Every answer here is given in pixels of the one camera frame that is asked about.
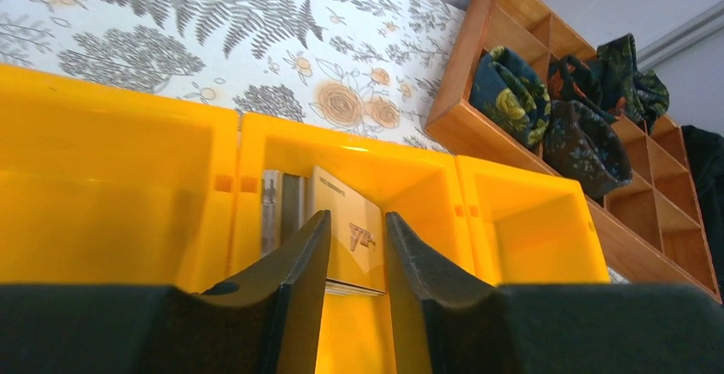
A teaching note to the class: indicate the rolled tie dark orange pattern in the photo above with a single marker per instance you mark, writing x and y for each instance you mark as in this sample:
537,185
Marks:
571,79

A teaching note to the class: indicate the rolled tie dark brown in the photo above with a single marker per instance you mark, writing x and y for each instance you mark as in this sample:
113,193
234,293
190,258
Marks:
580,145

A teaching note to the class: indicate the yellow plastic bin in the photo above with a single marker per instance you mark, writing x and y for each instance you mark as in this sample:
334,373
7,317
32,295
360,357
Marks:
103,185
528,227
356,332

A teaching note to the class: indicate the wooden compartment tray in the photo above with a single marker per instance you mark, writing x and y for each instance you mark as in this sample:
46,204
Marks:
651,230

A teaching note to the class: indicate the loose dark floral tie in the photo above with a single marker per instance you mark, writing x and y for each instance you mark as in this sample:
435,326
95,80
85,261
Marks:
647,97

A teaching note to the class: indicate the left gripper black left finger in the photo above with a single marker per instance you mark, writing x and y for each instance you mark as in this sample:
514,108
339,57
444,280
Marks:
265,319

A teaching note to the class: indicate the rolled tie green yellow pattern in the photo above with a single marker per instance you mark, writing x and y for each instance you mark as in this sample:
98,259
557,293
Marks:
508,91

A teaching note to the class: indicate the gold VIP credit card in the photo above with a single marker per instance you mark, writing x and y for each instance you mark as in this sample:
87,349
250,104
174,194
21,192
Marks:
356,259

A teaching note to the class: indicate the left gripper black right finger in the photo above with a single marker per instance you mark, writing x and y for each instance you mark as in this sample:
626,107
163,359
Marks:
446,320

